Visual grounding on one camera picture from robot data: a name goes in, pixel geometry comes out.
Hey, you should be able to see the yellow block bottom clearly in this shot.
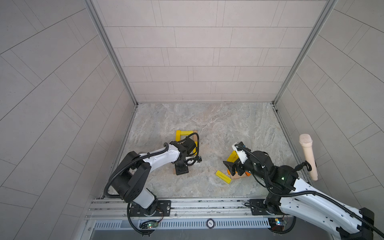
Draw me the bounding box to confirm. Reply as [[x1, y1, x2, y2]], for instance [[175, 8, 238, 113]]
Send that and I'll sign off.
[[194, 142, 199, 156]]

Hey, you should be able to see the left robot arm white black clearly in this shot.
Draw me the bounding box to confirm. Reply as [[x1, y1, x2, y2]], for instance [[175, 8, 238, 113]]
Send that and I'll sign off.
[[103, 132, 202, 216]]

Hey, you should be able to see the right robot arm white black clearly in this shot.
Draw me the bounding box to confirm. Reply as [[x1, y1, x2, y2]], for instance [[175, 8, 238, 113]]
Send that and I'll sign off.
[[223, 148, 384, 240]]

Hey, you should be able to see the yellow block right pair inner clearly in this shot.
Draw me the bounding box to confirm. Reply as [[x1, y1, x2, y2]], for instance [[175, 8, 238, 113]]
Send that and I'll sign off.
[[227, 151, 239, 163]]

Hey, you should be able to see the right circuit board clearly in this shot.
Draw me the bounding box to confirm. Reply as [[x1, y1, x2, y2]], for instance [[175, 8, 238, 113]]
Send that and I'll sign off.
[[268, 218, 288, 232]]

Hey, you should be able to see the circuit board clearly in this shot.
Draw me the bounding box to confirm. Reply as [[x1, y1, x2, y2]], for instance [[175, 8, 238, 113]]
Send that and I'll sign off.
[[140, 220, 160, 230], [268, 218, 288, 232]]

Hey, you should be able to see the left circuit board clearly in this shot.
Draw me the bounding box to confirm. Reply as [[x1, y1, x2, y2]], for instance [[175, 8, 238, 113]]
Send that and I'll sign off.
[[140, 220, 160, 230]]

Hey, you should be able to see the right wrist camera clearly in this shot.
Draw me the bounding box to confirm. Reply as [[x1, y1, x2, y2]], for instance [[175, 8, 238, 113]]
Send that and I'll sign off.
[[232, 142, 248, 164]]

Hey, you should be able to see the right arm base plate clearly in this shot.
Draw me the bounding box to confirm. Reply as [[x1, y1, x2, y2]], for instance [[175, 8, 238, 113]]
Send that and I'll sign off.
[[245, 199, 283, 216]]

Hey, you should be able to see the aluminium rail frame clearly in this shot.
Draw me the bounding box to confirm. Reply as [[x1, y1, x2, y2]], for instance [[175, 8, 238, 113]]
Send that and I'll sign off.
[[79, 195, 343, 240]]

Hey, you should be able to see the beige cylinder post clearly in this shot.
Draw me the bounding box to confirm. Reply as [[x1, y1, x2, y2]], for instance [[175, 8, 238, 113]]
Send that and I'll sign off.
[[299, 134, 318, 181]]

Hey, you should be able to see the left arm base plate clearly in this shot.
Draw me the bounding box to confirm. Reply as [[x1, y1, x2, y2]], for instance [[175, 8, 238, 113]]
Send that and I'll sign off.
[[128, 200, 172, 217]]

